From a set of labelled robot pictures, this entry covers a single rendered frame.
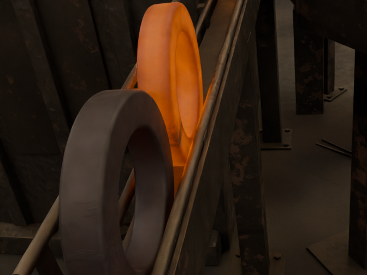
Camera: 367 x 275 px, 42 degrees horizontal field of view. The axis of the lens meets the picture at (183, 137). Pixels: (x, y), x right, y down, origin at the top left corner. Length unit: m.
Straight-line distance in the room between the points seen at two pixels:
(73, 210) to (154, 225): 0.15
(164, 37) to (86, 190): 0.20
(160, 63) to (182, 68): 0.15
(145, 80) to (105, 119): 0.13
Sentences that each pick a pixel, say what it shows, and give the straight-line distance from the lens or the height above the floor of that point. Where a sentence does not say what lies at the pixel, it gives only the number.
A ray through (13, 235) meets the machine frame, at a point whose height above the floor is 0.07.
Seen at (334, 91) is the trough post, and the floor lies 0.01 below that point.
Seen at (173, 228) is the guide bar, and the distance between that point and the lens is 0.43.
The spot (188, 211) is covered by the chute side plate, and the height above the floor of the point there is 0.61.
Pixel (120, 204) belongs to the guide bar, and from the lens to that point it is 0.48.
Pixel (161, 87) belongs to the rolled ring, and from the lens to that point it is 0.46.
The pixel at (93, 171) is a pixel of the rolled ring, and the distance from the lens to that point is 0.33.
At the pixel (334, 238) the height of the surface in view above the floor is 0.01.
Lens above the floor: 0.90
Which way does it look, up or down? 30 degrees down
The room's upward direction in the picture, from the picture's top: 10 degrees counter-clockwise
